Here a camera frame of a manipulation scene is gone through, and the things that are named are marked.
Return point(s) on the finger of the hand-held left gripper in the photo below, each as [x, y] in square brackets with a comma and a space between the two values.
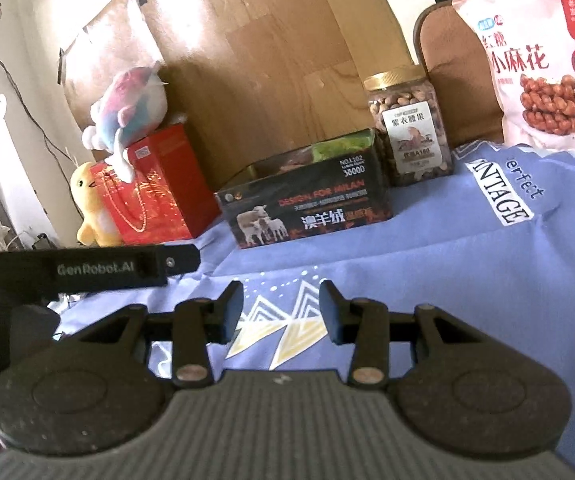
[182, 260]

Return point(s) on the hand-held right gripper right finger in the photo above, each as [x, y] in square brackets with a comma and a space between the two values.
[330, 310]

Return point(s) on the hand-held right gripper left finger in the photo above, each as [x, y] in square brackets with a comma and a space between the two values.
[232, 310]

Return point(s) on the black box with sheep print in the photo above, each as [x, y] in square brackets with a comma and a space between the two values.
[317, 210]

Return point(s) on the green snack packet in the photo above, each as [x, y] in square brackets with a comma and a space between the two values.
[340, 146]

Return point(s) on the red patterned bag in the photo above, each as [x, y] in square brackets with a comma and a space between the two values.
[167, 195]

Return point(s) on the yellow plush duck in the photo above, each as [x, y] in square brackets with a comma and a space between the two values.
[92, 200]

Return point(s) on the blue printed bed sheet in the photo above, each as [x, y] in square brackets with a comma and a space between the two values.
[467, 270]

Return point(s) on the pink and blue plush dolphin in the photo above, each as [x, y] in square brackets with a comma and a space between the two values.
[127, 105]

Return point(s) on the nut jar with gold lid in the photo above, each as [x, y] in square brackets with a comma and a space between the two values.
[410, 125]

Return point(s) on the wooden board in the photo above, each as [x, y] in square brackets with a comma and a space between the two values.
[267, 60]

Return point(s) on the brown chair back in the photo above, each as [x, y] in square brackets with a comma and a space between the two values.
[457, 85]

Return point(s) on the large pink snack bag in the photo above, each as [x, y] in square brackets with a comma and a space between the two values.
[527, 60]

